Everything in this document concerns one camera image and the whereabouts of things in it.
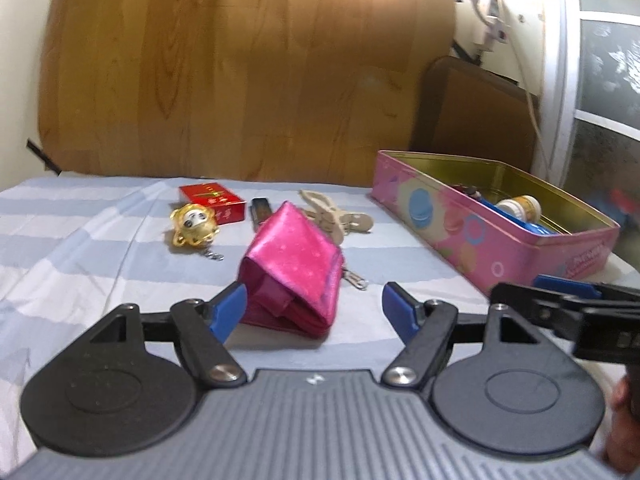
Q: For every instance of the beige hair clip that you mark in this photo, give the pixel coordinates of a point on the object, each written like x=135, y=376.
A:
x=332, y=220

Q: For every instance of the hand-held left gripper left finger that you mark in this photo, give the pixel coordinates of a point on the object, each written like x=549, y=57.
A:
x=227, y=310

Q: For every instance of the white bottle yellow label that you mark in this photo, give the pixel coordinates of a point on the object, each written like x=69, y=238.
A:
x=520, y=206

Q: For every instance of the red cigarette box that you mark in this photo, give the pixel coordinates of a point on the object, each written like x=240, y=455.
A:
x=212, y=200

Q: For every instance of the blue plastic item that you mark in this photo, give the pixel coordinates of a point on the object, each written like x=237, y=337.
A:
x=537, y=229

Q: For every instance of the black strip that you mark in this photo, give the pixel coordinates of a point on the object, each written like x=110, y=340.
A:
x=44, y=157

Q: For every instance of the brown wooden cabinet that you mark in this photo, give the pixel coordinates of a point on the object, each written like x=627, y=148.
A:
x=465, y=110

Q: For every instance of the small dark item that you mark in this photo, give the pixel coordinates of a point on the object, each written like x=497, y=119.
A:
x=470, y=191

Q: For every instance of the pink satin wallet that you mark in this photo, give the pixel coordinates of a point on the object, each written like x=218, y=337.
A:
x=290, y=270

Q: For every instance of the black lighter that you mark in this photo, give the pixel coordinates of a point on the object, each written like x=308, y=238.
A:
x=260, y=210

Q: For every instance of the pink tin box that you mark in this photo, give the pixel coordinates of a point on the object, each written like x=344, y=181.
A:
x=450, y=225

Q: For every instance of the silver metal clasp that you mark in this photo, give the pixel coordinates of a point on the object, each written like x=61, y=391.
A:
x=356, y=280

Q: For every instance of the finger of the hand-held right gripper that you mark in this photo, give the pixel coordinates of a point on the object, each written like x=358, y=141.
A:
x=525, y=302
x=565, y=286

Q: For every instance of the person's right hand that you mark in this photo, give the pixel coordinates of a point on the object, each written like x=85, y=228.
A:
x=627, y=425

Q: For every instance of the white door frame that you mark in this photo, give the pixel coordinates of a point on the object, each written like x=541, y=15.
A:
x=560, y=85

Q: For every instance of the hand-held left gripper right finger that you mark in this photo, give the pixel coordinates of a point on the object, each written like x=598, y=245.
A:
x=397, y=310

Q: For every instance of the frosted glass pane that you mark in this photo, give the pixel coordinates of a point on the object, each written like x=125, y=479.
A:
x=610, y=70

